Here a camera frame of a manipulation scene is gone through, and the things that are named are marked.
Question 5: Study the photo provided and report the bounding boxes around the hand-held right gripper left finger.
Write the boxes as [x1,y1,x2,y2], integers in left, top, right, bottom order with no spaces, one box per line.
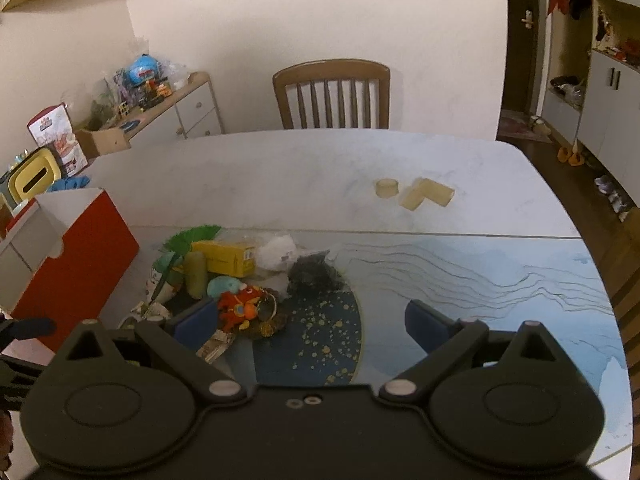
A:
[65,299,251,404]

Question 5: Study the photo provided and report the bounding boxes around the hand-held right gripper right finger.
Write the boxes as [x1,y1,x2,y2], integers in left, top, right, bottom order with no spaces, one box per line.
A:
[379,299,558,404]

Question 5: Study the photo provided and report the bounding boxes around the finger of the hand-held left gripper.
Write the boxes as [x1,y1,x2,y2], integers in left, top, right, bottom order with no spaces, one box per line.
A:
[0,316,57,347]

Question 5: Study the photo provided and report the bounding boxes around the yellow carton box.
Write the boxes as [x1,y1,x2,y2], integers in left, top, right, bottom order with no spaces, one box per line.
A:
[191,240,259,279]

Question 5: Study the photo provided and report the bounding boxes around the red and white storage box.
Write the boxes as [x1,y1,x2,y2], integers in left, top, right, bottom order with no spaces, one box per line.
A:
[0,187,141,353]

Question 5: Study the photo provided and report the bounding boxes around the patterned paper bag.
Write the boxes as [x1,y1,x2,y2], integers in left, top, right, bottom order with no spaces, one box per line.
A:
[120,300,237,362]

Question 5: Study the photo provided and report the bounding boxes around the orange plush toy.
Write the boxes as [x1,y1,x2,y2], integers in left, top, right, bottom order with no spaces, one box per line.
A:
[216,285,264,332]

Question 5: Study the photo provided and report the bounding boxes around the teal plush toy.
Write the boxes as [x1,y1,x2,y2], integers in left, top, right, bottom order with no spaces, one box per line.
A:
[207,276,246,301]

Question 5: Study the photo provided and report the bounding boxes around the green cylinder bottle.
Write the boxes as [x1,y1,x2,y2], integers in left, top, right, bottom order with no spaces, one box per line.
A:
[184,251,209,299]

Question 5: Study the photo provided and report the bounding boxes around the green and white packet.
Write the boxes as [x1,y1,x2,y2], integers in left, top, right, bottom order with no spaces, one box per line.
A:
[150,252,186,306]

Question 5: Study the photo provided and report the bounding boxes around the green feather fan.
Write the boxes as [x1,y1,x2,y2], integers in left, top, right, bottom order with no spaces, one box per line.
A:
[160,224,222,254]

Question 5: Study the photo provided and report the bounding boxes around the blue printed table mat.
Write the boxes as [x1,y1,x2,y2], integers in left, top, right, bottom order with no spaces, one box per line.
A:
[120,227,632,461]

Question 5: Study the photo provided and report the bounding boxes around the white plush toy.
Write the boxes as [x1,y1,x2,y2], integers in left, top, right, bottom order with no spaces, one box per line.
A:
[256,234,299,274]

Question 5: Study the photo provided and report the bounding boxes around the dark grey fuzzy toy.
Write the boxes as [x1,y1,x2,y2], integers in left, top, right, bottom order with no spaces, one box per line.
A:
[287,250,346,296]

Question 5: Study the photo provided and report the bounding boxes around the crumpled yellowish wrapper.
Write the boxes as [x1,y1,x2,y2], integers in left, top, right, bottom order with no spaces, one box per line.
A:
[400,178,455,211]

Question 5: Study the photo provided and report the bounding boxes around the teal tissue box yellow lid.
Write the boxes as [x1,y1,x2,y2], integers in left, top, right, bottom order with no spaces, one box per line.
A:
[0,147,64,207]

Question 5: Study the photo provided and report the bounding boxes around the blue cloth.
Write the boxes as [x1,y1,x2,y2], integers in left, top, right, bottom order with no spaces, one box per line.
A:
[47,175,92,192]

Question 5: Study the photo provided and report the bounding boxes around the red and white snack bag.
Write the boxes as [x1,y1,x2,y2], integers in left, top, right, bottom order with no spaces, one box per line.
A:
[27,104,90,176]

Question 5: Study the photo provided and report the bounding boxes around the wooden sideboard with drawers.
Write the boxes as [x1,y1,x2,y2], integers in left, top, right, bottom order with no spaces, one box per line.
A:
[75,72,226,157]

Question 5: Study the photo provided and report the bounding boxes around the pair of grey shoes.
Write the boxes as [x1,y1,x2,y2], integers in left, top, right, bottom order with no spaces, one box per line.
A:
[595,175,634,222]

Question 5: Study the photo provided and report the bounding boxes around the blue round toy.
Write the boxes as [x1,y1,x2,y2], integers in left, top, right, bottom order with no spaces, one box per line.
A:
[127,54,162,86]

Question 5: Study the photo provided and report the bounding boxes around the wooden chair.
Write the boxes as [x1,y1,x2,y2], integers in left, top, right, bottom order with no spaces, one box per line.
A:
[272,60,391,130]

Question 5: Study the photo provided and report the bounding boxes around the dark wooden door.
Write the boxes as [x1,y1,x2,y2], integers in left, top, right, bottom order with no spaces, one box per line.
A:
[505,0,551,126]

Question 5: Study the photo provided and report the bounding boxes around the white tall cabinet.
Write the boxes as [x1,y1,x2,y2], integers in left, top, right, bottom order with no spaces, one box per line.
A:
[575,0,640,196]

